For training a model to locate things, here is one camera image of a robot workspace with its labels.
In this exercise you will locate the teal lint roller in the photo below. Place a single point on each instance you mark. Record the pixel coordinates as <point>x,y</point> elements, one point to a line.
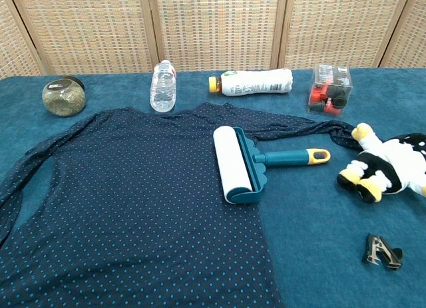
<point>248,161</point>

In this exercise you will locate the black staple remover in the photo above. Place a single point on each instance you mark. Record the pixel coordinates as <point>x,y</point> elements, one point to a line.
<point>381,253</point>

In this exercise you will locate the white bottle with yellow cap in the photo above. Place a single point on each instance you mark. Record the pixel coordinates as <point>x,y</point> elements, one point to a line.
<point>256,83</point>

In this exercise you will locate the clear plastic water bottle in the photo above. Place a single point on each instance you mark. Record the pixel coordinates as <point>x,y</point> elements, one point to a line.
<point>163,88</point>

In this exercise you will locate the navy polka dot shirt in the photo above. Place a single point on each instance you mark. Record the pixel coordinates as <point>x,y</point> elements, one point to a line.
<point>133,205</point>

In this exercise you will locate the woven folding screen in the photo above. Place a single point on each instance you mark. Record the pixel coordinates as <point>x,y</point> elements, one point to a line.
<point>213,28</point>

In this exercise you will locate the clear box with red parts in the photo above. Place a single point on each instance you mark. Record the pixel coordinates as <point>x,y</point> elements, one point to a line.
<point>329,92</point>

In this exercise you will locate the teal carpeted table surface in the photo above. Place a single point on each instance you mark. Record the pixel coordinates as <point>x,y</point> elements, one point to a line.
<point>333,221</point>

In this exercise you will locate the glass jar with dried herbs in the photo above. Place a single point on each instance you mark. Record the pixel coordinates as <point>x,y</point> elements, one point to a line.
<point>63,98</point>

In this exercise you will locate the black and white plush toy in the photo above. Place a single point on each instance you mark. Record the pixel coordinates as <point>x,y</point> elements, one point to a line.
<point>386,168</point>

